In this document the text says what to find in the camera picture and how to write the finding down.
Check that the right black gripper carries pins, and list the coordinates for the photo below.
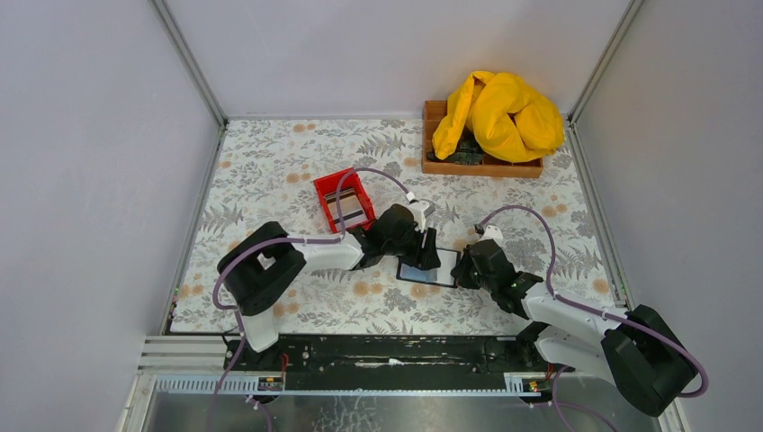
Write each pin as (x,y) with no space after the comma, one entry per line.
(471,269)

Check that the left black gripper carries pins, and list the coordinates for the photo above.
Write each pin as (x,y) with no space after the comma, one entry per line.
(426,250)

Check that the black card holder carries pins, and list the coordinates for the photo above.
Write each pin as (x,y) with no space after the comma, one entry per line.
(448,258)

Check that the red plastic bin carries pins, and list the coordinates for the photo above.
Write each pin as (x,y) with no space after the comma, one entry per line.
(335,183)

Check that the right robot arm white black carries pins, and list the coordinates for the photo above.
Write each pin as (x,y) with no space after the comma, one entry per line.
(634,350)

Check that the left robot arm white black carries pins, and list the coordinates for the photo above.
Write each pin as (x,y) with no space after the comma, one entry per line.
(258,272)

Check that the dark green object in tray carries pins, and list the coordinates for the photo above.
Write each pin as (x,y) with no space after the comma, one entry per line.
(468,152)

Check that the wooden tray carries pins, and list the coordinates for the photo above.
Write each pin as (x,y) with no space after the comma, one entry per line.
(433,113)

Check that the yellow cloth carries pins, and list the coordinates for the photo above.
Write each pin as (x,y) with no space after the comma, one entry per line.
(509,119)

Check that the floral table mat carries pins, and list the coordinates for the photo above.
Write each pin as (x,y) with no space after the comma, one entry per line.
(266,170)

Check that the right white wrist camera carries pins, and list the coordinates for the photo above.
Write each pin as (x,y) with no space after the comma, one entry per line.
(490,232)

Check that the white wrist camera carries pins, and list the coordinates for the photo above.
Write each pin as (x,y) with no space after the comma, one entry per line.
(490,232)
(421,210)

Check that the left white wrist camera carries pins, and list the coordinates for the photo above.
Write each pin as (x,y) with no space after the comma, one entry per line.
(421,210)

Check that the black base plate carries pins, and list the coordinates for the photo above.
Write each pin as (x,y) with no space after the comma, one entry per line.
(393,363)

